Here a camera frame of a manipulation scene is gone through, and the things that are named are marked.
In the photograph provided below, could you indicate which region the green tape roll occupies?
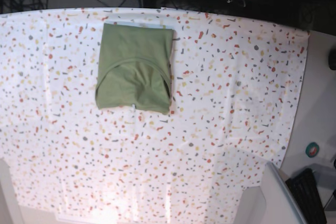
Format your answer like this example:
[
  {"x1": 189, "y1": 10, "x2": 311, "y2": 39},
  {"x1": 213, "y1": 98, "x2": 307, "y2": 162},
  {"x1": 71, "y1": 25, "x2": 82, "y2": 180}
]
[{"x1": 305, "y1": 142, "x2": 320, "y2": 158}]

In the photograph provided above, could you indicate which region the green t-shirt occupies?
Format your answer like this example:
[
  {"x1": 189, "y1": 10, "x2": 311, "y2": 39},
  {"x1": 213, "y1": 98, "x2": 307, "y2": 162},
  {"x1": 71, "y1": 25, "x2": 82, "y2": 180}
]
[{"x1": 95, "y1": 23, "x2": 174, "y2": 114}]

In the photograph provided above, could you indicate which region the terrazzo pattern tablecloth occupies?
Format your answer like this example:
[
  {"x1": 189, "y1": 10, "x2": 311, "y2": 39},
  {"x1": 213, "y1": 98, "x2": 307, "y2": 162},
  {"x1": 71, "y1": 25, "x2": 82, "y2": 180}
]
[{"x1": 1, "y1": 8, "x2": 310, "y2": 223}]

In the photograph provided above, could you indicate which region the black keyboard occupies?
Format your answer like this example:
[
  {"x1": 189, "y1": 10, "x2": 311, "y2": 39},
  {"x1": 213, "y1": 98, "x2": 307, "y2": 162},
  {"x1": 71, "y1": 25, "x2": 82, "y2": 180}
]
[{"x1": 286, "y1": 168, "x2": 327, "y2": 224}]

